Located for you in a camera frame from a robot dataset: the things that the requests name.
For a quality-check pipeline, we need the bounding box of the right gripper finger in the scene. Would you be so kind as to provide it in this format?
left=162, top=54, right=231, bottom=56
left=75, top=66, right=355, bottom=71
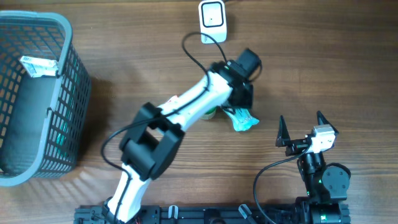
left=317, top=111, right=339, bottom=135
left=277, top=115, right=290, bottom=141

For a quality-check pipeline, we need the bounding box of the teal tissue pack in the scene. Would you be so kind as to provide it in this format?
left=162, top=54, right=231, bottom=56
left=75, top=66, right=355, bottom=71
left=223, top=108, right=259, bottom=132

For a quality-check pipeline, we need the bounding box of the green lid jar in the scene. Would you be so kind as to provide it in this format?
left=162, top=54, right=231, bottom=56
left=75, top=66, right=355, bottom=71
left=200, top=107, right=216, bottom=120

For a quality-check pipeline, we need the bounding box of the white plaster box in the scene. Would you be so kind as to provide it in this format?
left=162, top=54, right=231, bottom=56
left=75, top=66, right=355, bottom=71
left=19, top=56, right=58, bottom=78

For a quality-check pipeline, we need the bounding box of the red orange small packet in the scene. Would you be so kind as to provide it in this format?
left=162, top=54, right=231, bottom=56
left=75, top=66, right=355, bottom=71
left=165, top=95, right=179, bottom=105

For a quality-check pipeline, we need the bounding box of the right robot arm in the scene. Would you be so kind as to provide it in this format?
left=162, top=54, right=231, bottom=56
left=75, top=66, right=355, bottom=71
left=275, top=111, right=351, bottom=224

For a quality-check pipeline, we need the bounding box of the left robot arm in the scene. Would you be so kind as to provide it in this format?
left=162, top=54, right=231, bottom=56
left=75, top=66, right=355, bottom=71
left=103, top=49, right=262, bottom=223

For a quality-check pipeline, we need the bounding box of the white barcode scanner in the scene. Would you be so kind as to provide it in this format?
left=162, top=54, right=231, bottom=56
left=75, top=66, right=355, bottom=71
left=198, top=0, right=227, bottom=44

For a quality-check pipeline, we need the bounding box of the grey plastic mesh basket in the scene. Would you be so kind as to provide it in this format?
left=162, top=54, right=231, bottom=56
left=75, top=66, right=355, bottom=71
left=1, top=11, right=91, bottom=187

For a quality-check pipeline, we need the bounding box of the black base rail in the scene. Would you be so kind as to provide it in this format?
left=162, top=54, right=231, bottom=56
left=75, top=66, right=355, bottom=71
left=73, top=202, right=351, bottom=224

